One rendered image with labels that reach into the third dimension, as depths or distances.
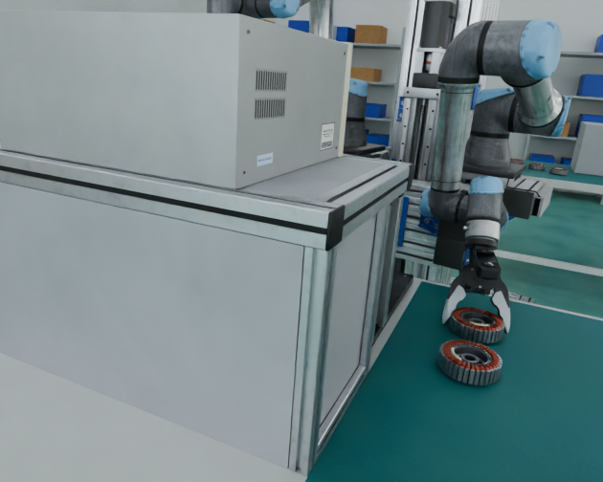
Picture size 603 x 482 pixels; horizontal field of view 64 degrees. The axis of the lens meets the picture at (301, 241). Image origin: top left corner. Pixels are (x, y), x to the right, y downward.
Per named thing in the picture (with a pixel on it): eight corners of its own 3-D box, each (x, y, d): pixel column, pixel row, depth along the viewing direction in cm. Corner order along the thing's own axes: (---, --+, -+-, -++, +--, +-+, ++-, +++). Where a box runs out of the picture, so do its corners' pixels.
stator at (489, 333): (446, 317, 113) (449, 302, 112) (497, 324, 111) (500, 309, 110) (451, 339, 103) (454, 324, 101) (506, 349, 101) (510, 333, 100)
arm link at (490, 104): (476, 128, 160) (483, 85, 156) (519, 133, 153) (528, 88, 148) (464, 130, 150) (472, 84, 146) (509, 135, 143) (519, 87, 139)
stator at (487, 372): (482, 354, 98) (485, 338, 97) (510, 387, 88) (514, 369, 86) (429, 353, 97) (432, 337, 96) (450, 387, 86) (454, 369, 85)
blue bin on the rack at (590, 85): (575, 96, 633) (580, 75, 625) (600, 98, 623) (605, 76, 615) (580, 96, 596) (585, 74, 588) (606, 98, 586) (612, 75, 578)
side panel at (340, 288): (352, 368, 91) (372, 200, 80) (368, 373, 89) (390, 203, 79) (287, 469, 66) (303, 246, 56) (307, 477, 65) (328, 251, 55)
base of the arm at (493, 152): (466, 157, 165) (471, 127, 162) (513, 164, 157) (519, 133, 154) (454, 162, 153) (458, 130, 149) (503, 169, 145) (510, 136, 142)
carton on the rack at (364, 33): (362, 45, 728) (364, 28, 720) (385, 46, 715) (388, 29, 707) (354, 43, 692) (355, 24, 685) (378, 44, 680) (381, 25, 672)
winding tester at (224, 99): (163, 132, 111) (160, 35, 104) (343, 156, 95) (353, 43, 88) (-1, 149, 77) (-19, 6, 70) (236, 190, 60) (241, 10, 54)
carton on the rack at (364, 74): (353, 80, 747) (354, 68, 741) (380, 81, 731) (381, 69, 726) (345, 79, 712) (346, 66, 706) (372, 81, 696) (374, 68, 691)
